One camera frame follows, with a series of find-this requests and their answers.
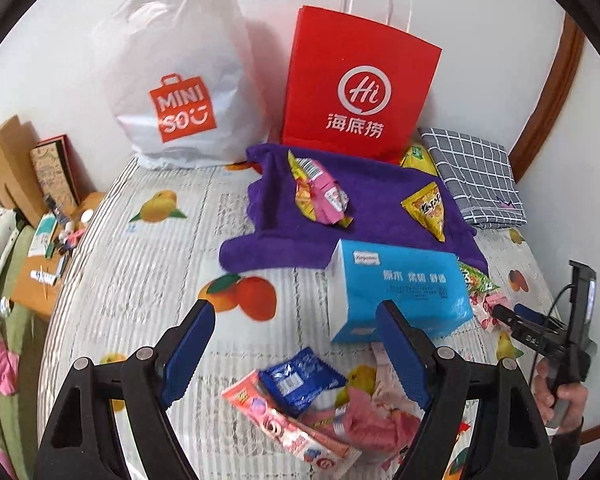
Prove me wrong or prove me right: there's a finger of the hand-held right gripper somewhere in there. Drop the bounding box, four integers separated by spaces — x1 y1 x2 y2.
514 302 563 332
494 304 567 357

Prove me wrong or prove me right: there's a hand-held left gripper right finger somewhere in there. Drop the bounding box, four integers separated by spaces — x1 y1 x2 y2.
375 300 568 480

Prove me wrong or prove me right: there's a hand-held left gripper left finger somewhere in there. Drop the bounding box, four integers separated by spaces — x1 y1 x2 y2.
32 299 217 480

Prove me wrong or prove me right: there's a pink candy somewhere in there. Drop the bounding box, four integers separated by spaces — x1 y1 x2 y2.
472 292 511 333

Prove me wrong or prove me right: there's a white pink jelly packet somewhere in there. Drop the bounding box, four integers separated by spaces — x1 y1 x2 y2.
300 385 423 466

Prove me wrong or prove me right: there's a blue snack packet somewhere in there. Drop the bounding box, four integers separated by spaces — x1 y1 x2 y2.
257 347 348 416

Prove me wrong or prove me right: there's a person's right forearm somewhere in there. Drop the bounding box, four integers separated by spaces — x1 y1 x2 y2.
547 422 588 477

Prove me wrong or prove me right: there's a person's right hand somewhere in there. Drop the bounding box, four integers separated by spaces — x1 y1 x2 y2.
535 359 590 433

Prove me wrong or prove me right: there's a green colourful snack packet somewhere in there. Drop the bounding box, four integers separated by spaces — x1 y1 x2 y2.
457 260 501 306

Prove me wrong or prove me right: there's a blue tissue pack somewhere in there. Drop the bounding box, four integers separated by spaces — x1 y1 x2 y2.
327 239 473 345

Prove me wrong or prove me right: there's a fruit print bed mat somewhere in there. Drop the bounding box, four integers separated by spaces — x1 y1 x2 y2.
37 152 588 480

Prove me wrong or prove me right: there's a long pink red snack packet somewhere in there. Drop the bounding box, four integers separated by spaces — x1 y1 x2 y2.
221 370 363 478

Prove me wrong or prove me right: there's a yellow triangular snack packet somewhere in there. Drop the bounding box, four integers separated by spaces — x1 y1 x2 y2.
401 181 447 243

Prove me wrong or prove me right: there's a grey checked folded cloth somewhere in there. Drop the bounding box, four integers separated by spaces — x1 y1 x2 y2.
419 126 528 231

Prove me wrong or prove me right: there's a purple towel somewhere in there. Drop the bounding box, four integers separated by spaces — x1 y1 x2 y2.
218 143 490 276

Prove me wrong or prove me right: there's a wooden bedside table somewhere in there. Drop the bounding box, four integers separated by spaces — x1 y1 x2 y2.
10 192 106 318

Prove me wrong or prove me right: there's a yellow green snack packet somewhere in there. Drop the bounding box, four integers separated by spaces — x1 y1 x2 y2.
399 145 438 177

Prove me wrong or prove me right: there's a yellow orange snack packet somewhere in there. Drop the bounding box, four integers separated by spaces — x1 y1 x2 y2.
286 151 326 221

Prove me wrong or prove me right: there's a green white tube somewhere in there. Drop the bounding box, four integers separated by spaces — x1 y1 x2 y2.
32 212 57 257

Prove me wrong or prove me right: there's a patterned book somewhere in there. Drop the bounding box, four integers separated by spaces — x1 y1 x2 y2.
30 135 82 207

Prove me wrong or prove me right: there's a white plastic shopping bag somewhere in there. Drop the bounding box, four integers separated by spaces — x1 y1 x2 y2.
91 0 268 170

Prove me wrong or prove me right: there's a red paper bag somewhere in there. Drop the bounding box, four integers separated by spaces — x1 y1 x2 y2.
280 0 443 165

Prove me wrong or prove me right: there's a black cable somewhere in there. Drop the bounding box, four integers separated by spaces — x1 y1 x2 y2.
529 282 576 381

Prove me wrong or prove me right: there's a wooden door frame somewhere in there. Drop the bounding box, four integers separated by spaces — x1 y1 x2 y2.
507 15 587 181

